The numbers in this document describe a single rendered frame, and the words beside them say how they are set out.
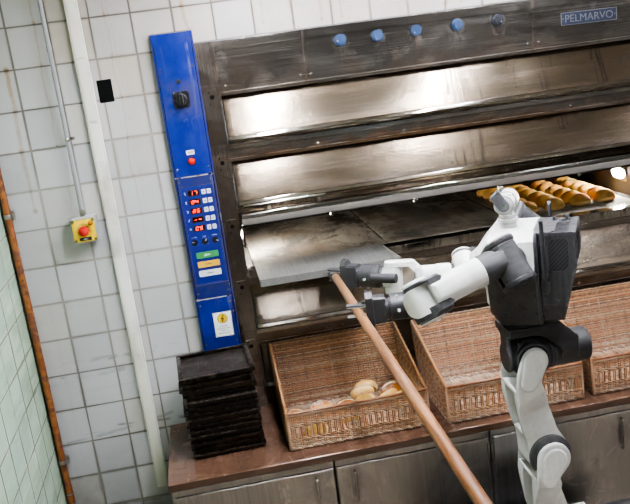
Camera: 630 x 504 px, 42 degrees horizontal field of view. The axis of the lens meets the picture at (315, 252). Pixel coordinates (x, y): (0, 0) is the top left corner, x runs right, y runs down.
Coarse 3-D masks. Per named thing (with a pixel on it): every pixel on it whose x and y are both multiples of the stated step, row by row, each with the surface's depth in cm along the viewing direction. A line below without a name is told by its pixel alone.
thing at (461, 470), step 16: (368, 320) 252; (368, 336) 243; (384, 352) 225; (400, 368) 213; (400, 384) 205; (416, 400) 193; (432, 416) 184; (432, 432) 178; (448, 448) 169; (464, 464) 163; (464, 480) 158; (480, 496) 151
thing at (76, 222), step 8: (88, 216) 320; (96, 216) 323; (72, 224) 318; (80, 224) 319; (96, 224) 320; (72, 232) 319; (96, 232) 320; (80, 240) 320; (88, 240) 320; (96, 240) 321
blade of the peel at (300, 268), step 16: (304, 256) 348; (320, 256) 345; (336, 256) 342; (352, 256) 338; (368, 256) 335; (384, 256) 332; (272, 272) 330; (288, 272) 327; (304, 272) 324; (320, 272) 315
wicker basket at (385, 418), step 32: (288, 352) 349; (320, 352) 350; (352, 352) 352; (352, 384) 351; (416, 384) 326; (288, 416) 307; (320, 416) 309; (352, 416) 310; (384, 416) 327; (416, 416) 314
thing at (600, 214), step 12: (552, 216) 362; (564, 216) 359; (588, 216) 358; (600, 216) 359; (612, 216) 360; (624, 216) 361; (480, 228) 357; (408, 240) 353; (420, 240) 351; (432, 240) 350; (444, 240) 350; (456, 240) 351; (468, 240) 352; (480, 240) 353; (396, 252) 348; (408, 252) 349; (252, 276) 341
